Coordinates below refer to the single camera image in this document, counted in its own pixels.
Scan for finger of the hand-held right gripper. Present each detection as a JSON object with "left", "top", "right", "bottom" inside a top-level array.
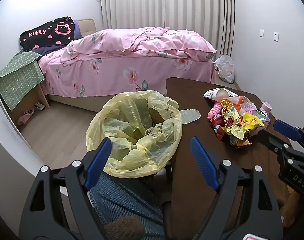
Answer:
[
  {"left": 273, "top": 119, "right": 304, "bottom": 153},
  {"left": 257, "top": 129, "right": 292, "bottom": 155}
]

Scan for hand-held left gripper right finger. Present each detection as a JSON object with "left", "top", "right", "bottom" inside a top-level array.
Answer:
[{"left": 191, "top": 137, "right": 284, "bottom": 240}]

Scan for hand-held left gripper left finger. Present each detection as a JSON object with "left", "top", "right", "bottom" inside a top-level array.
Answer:
[{"left": 19, "top": 137, "right": 112, "bottom": 240}]

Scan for yellow plastic trash bag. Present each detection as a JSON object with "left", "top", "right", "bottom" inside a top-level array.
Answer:
[{"left": 86, "top": 90, "right": 183, "bottom": 179}]

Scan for person's right hand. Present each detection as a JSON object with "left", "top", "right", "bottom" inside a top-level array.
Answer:
[{"left": 279, "top": 187, "right": 301, "bottom": 228}]

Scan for pile of snack wrappers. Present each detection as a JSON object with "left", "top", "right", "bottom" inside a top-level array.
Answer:
[{"left": 203, "top": 87, "right": 271, "bottom": 148}]

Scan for person's leg in jeans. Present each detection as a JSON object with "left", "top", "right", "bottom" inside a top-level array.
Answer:
[{"left": 88, "top": 172, "right": 167, "bottom": 240}]

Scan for crushed clear plastic bottle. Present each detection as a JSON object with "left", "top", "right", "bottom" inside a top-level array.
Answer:
[{"left": 178, "top": 108, "right": 201, "bottom": 125}]

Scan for beige bed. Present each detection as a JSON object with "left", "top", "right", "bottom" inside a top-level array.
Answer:
[{"left": 39, "top": 19, "right": 216, "bottom": 113}]

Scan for brown fuzzy cloth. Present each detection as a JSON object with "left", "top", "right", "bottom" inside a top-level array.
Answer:
[{"left": 103, "top": 215, "right": 145, "bottom": 240}]

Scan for pink slipper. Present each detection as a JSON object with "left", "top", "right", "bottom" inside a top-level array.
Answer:
[{"left": 17, "top": 112, "right": 33, "bottom": 126}]

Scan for white plastic bag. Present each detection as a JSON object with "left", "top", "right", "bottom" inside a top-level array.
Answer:
[{"left": 214, "top": 54, "right": 235, "bottom": 84}]

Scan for pink floral bedsheet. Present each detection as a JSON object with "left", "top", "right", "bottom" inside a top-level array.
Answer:
[{"left": 39, "top": 49, "right": 216, "bottom": 98}]

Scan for green checked cloth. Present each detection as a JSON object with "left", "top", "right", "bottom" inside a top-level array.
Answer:
[{"left": 0, "top": 50, "right": 45, "bottom": 111}]

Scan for pink floral duvet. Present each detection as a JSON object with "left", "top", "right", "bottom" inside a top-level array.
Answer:
[{"left": 67, "top": 27, "right": 217, "bottom": 62}]

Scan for black Hello Kitty pillow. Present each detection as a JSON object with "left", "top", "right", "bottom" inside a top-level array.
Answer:
[{"left": 19, "top": 17, "right": 76, "bottom": 52}]

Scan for white pleated curtain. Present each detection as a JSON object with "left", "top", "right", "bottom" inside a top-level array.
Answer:
[{"left": 100, "top": 0, "right": 235, "bottom": 57}]

